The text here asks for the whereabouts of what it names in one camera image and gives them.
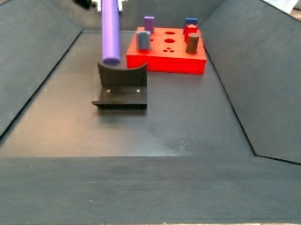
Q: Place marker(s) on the purple cylinder peg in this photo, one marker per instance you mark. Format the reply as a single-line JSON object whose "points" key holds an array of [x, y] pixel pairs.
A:
{"points": [[109, 32]]}

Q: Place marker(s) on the red peg board box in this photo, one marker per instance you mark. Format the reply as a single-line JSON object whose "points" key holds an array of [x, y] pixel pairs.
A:
{"points": [[167, 56]]}

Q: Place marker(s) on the black curved holder stand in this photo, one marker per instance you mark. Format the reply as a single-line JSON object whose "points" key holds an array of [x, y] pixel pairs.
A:
{"points": [[123, 87]]}

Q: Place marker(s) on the light blue notched peg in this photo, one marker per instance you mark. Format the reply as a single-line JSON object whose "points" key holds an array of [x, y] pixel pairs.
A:
{"points": [[143, 41]]}

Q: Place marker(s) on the brown hexagonal peg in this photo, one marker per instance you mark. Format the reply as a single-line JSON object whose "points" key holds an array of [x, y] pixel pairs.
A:
{"points": [[192, 41]]}

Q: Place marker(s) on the red star peg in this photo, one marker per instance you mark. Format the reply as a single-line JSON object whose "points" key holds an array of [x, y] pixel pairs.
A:
{"points": [[190, 29]]}

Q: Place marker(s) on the purple square peg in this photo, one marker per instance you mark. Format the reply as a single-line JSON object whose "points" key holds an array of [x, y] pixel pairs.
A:
{"points": [[148, 23]]}

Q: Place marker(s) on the dark blue rounded peg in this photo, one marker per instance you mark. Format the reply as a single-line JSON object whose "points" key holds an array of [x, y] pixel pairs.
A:
{"points": [[190, 21]]}

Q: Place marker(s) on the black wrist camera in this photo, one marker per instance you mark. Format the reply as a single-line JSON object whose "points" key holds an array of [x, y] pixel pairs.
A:
{"points": [[84, 3]]}

